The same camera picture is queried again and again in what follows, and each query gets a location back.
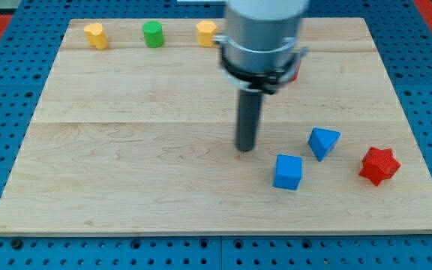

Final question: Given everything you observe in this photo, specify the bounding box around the blue cube block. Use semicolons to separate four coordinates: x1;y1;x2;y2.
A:
272;154;303;191

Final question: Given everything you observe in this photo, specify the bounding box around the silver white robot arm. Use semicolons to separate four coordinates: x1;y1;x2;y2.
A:
217;0;310;74

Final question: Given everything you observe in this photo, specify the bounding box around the yellow heart block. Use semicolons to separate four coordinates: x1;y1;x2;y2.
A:
83;22;108;50

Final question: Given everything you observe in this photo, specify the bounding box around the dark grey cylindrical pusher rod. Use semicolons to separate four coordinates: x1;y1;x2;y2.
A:
235;89;263;152

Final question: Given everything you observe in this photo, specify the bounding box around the red star block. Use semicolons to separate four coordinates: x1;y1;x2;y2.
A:
358;146;401;186

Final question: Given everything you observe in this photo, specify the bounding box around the blue triangular prism block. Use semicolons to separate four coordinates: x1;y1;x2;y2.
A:
307;127;341;162

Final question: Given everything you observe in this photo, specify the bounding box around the light wooden board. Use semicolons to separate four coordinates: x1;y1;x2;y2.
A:
0;18;432;237

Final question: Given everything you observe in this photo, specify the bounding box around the green cylinder block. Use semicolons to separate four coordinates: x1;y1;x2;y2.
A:
142;20;165;48

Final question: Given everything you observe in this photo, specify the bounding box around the yellow hexagon block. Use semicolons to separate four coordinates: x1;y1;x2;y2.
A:
196;20;218;47

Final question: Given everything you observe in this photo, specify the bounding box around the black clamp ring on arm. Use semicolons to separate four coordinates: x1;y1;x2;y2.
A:
219;46;302;95

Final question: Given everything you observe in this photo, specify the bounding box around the red block behind arm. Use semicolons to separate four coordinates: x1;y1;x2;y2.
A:
289;60;302;83

